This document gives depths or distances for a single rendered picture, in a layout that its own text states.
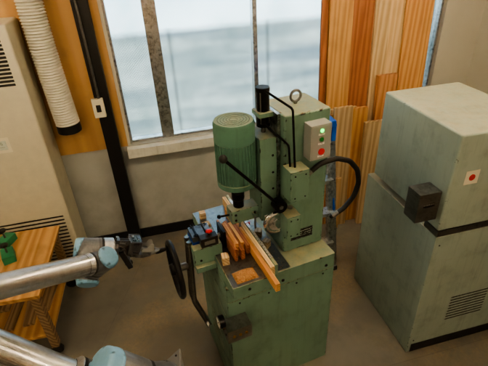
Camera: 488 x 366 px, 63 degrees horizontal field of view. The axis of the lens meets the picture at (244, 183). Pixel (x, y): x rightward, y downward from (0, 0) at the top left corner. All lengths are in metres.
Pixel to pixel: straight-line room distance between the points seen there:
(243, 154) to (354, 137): 1.71
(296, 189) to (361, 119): 1.59
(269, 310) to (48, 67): 1.91
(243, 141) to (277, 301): 0.84
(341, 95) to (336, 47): 0.36
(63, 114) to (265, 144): 1.55
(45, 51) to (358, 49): 2.10
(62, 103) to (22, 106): 0.23
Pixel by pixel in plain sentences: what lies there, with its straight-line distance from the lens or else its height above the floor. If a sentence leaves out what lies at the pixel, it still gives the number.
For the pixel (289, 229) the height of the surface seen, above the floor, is 1.02.
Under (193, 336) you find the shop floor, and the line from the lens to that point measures 2.74.
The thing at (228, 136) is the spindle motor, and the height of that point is 1.47.
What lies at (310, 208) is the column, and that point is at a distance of 1.94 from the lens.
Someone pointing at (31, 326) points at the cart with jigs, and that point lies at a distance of 2.90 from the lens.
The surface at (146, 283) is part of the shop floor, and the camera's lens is 3.13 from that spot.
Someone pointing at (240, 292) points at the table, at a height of 0.87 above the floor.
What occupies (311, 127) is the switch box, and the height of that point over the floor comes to 1.48.
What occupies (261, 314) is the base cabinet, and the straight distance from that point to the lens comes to 2.07.
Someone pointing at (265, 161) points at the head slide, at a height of 1.31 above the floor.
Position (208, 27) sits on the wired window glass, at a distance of 2.98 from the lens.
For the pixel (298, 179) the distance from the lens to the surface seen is 1.70.
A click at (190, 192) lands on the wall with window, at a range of 3.35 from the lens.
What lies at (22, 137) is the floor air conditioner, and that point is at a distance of 2.83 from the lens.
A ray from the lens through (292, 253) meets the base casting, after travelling 2.02.
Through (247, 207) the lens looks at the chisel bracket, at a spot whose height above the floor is 1.07.
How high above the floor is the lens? 2.14
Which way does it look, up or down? 32 degrees down
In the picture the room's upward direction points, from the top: 3 degrees counter-clockwise
